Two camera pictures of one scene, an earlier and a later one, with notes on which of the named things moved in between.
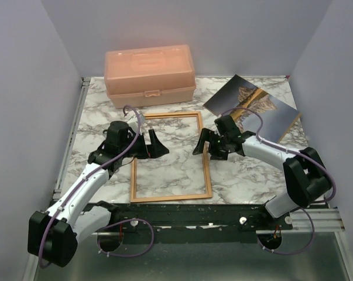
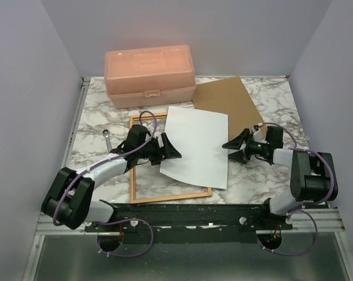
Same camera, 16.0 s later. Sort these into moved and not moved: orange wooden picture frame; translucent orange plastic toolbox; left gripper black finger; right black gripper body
Moved: right black gripper body; left gripper black finger
Not moved: orange wooden picture frame; translucent orange plastic toolbox
